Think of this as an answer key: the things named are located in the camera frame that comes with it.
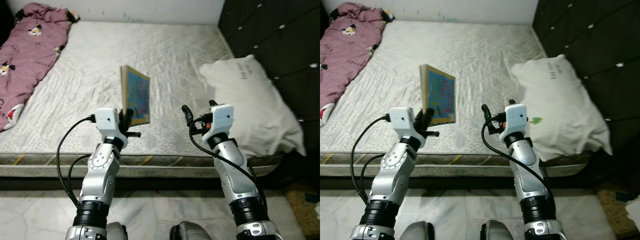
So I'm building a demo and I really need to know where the robot left leg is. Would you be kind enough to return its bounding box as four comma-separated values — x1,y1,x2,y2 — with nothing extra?
400,221,435,240
105,222,130,240

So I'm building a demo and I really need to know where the robot right leg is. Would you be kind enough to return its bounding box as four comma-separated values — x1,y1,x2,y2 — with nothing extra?
169,221,213,240
481,220,523,240

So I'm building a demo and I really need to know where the black tufted headboard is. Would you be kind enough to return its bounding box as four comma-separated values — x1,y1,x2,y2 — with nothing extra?
218,0,320,166
532,0,640,166

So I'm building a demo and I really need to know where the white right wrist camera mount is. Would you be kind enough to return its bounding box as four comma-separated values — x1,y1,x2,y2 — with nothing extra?
202,104,236,146
501,103,529,145

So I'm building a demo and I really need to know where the robot leg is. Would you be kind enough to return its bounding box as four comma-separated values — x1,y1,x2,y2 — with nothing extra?
400,221,435,240
105,222,130,240
481,220,523,240
169,221,213,240

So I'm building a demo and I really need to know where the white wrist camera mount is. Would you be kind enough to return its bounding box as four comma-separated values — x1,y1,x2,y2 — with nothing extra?
389,107,426,147
501,103,529,145
94,108,130,147
202,104,236,146

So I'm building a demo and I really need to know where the blue yellow picture book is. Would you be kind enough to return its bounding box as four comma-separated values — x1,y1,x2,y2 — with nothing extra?
419,64,457,126
120,65,152,126

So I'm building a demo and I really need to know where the white quilted mattress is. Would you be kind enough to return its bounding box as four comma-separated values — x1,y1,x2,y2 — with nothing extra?
0,21,301,178
320,21,611,178

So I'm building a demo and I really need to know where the brown woven floor mat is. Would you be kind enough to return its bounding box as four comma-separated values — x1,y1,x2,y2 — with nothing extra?
595,182,640,240
285,182,320,240

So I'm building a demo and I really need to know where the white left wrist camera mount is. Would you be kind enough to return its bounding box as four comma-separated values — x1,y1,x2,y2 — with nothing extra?
94,108,130,147
389,107,426,147

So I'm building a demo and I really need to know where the purple cartoon print quilt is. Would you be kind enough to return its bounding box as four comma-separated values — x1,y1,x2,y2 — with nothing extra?
320,2,396,126
0,2,81,133

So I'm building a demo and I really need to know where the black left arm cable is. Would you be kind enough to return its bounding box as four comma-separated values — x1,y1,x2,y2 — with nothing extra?
350,115,393,206
361,154,391,200
56,116,98,208
67,154,96,201

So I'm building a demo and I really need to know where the cream pillow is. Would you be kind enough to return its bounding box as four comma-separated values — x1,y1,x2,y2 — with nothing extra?
199,54,307,157
510,54,613,162

